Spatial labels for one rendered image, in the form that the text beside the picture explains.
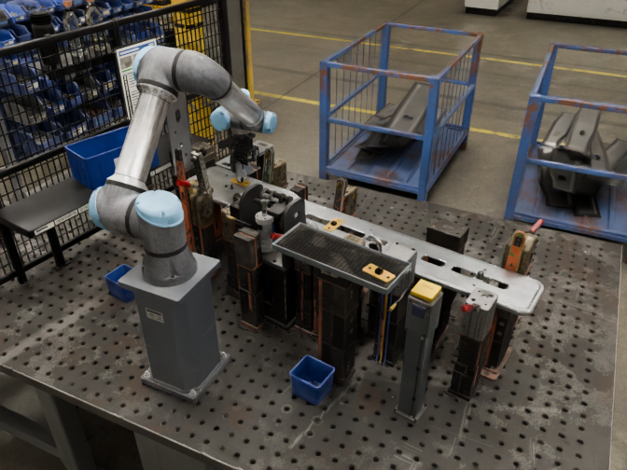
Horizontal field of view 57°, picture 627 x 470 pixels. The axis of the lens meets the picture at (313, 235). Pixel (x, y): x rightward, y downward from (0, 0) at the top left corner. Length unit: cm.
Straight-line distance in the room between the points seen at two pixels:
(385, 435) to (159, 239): 84
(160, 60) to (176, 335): 76
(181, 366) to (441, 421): 78
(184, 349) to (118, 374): 33
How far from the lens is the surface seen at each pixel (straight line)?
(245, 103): 184
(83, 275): 246
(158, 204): 156
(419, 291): 150
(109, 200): 164
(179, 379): 184
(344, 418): 179
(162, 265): 161
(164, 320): 169
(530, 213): 396
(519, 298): 181
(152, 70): 171
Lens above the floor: 209
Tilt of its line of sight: 33 degrees down
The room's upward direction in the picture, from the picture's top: straight up
